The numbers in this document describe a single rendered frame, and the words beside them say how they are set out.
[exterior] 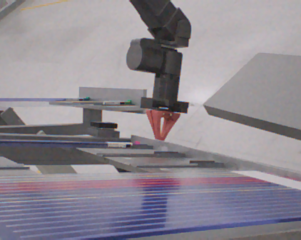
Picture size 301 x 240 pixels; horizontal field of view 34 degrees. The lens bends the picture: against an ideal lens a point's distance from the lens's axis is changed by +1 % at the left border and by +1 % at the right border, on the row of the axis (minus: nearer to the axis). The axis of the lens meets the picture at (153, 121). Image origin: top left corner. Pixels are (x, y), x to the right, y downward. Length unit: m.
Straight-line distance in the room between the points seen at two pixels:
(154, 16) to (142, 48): 0.08
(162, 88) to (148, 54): 0.09
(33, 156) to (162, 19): 0.39
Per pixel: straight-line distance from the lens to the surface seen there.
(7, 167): 0.69
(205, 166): 0.88
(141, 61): 1.02
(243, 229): 0.44
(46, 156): 1.06
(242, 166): 0.88
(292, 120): 1.15
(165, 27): 1.06
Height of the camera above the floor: 1.25
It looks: 27 degrees down
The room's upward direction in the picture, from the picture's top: 34 degrees counter-clockwise
